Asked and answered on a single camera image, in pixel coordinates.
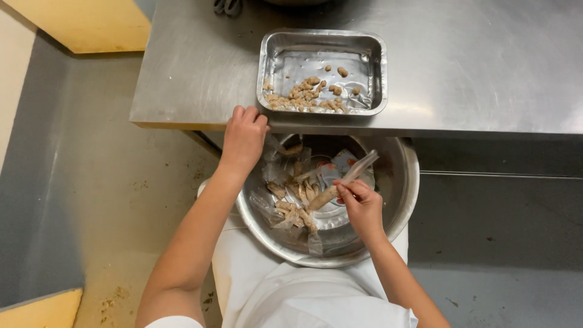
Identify person's right hand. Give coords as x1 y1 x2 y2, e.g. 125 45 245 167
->
332 179 386 241

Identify rectangular steel tray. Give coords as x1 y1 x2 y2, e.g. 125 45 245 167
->
256 28 389 116

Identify round steel bowl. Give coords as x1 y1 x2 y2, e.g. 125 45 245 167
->
235 133 420 268

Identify stainless steel table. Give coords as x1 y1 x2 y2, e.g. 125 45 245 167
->
129 0 583 137

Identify person's left hand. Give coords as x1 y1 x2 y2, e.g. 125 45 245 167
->
220 105 270 174

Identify brown sausage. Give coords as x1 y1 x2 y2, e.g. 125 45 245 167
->
309 150 380 211

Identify yellow board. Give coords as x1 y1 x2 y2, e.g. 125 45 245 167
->
0 287 84 328
2 0 152 54

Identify white apron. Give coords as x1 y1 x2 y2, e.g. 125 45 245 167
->
146 180 419 328

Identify heap of brown food pieces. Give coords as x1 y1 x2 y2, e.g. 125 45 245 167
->
263 65 361 113

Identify black scissors handles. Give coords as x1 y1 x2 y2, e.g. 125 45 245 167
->
213 0 243 17

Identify printed plastic packet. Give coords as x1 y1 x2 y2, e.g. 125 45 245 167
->
316 149 376 192

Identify pile of wrapped brown sausages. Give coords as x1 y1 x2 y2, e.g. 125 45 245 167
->
264 143 322 233

